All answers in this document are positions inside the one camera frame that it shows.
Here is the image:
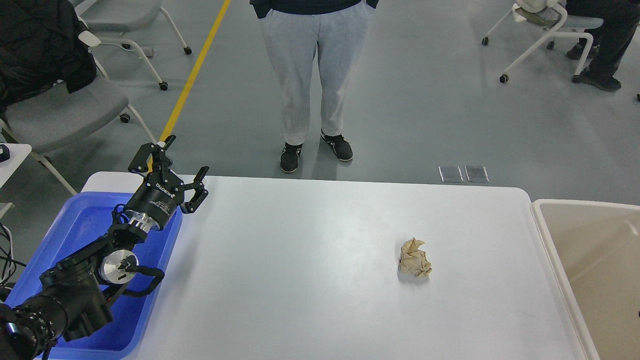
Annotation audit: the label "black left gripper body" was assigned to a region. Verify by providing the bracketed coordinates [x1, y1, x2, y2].
[124, 171, 185, 231]

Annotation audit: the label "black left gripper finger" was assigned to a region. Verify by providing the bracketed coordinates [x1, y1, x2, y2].
[180, 166, 210, 214]
[128, 134, 176, 177]

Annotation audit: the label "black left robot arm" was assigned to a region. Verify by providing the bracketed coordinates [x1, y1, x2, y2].
[1, 134, 209, 360]

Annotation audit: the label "blue plastic bin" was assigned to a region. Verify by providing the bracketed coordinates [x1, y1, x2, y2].
[1, 186, 198, 360]

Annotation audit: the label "white side table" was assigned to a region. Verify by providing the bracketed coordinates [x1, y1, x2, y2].
[0, 142, 32, 188]

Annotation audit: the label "grey chair with black jacket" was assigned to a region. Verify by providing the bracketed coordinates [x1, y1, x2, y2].
[0, 0, 137, 194]

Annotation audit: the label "white grey office chair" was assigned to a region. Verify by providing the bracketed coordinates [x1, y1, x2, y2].
[70, 0, 193, 91]

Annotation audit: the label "standing person grey trousers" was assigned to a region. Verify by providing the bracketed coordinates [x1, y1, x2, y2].
[248, 0, 380, 174]

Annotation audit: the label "crumpled brown paper ball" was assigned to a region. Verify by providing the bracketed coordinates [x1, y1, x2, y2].
[398, 237, 433, 278]

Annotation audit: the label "left metal floor plate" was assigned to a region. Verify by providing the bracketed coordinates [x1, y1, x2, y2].
[438, 165, 464, 183]

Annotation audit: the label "metal floor plate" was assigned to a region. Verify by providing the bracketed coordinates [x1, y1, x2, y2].
[464, 165, 490, 183]
[438, 165, 464, 183]

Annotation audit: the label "right metal floor plate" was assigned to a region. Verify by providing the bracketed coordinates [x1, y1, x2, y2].
[464, 165, 490, 183]

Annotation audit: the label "white chair right background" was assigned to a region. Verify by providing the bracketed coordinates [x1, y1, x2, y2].
[481, 0, 604, 84]

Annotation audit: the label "beige plastic bin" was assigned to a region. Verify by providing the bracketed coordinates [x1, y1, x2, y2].
[531, 199, 640, 360]

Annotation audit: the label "seated person dark clothes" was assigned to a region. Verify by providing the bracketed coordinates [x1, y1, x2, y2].
[566, 0, 640, 92]

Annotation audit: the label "black cables left edge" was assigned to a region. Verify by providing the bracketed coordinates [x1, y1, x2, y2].
[0, 222, 27, 301]

